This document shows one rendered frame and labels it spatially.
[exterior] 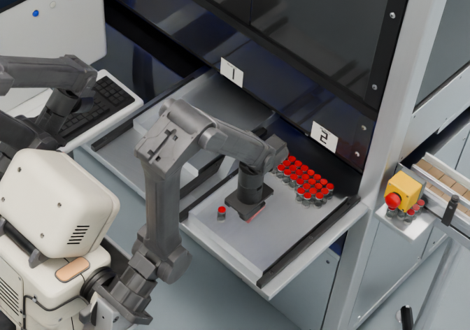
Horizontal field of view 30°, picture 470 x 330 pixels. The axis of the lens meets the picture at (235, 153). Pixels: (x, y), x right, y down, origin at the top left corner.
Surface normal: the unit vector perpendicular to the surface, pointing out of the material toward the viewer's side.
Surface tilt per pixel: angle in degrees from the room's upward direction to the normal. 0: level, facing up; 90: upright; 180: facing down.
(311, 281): 90
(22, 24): 90
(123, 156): 0
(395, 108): 90
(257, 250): 0
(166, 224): 95
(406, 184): 0
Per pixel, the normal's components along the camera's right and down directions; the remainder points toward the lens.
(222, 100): 0.06, -0.66
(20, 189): -0.47, -0.07
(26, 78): 0.81, 0.53
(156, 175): -0.65, 0.59
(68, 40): 0.70, 0.56
